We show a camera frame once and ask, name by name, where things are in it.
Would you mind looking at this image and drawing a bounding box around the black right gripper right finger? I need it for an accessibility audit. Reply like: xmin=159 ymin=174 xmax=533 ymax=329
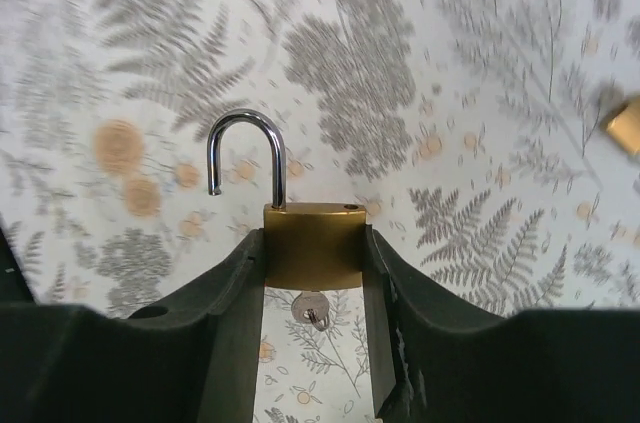
xmin=362 ymin=229 xmax=639 ymax=422

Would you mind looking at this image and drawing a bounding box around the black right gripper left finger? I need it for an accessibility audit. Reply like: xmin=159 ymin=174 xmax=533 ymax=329
xmin=1 ymin=230 xmax=265 ymax=422

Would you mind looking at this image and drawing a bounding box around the silver key with ring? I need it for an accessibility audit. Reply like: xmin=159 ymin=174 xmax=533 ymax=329
xmin=291 ymin=291 xmax=330 ymax=332

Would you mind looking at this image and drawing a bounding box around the brass padlock with steel shackle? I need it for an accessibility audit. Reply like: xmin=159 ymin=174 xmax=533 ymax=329
xmin=207 ymin=108 xmax=366 ymax=291

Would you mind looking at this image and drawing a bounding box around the floral patterned table mat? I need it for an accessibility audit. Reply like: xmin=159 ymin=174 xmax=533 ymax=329
xmin=1 ymin=0 xmax=639 ymax=422

